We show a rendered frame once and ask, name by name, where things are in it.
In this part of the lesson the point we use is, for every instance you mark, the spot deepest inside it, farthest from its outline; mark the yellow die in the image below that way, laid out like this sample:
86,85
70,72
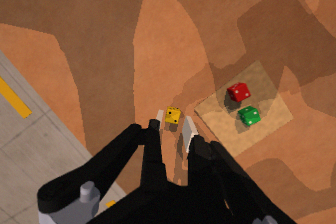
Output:
172,115

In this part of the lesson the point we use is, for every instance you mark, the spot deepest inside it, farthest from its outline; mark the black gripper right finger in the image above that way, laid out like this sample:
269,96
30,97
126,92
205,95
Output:
247,202

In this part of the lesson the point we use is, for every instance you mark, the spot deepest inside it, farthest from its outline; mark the red die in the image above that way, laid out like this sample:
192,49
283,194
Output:
238,92

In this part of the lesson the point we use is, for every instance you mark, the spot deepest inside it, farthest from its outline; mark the tan mat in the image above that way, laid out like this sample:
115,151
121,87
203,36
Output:
220,113

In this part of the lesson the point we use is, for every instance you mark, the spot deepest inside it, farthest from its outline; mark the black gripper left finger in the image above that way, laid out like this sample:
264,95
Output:
74,197

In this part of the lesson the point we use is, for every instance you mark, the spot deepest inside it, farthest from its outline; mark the green die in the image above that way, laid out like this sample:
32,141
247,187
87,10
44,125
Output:
249,115

